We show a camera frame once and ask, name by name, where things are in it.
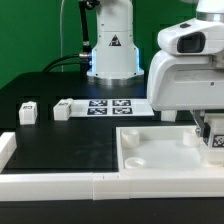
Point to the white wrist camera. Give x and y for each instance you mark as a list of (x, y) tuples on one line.
[(193, 37)]

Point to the white obstacle fence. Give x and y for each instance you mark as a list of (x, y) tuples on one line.
[(88, 186)]

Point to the white sheet with tags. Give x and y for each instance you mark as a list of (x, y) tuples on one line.
[(111, 108)]

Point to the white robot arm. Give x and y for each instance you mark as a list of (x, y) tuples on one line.
[(115, 58)]

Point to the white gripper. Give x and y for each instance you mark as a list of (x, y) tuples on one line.
[(186, 83)]

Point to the white square tabletop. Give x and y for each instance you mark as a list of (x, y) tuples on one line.
[(164, 148)]

